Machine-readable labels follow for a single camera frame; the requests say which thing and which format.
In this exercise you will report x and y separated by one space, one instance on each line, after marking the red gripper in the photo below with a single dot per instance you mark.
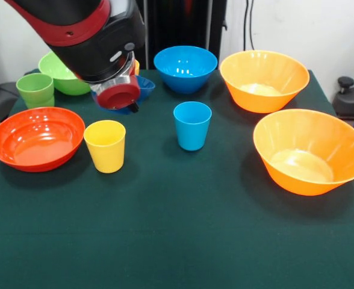
118 94

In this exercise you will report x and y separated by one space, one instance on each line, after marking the dark blue plastic bowl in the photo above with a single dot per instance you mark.
147 88

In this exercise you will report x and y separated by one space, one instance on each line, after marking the light blue plastic cup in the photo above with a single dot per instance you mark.
192 132

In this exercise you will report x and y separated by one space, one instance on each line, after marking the orange plastic bowl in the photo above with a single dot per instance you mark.
264 72
311 141

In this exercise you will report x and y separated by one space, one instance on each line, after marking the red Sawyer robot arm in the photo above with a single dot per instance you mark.
86 36

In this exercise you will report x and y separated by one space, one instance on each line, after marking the yellow plastic cup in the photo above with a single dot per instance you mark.
106 153
137 67

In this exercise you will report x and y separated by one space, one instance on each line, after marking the light blue plastic bowl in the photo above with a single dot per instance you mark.
184 64

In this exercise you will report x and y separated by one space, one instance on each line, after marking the green plastic bowl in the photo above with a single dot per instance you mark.
59 78

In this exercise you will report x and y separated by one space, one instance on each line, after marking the green plastic cup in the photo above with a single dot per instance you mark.
35 87
40 104

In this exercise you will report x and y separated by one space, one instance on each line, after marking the red plastic bowl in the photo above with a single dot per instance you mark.
35 138

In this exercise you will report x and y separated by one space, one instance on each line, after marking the dark green tablecloth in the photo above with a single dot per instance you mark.
177 225

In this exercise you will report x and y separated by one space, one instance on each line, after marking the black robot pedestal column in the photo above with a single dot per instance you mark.
180 24

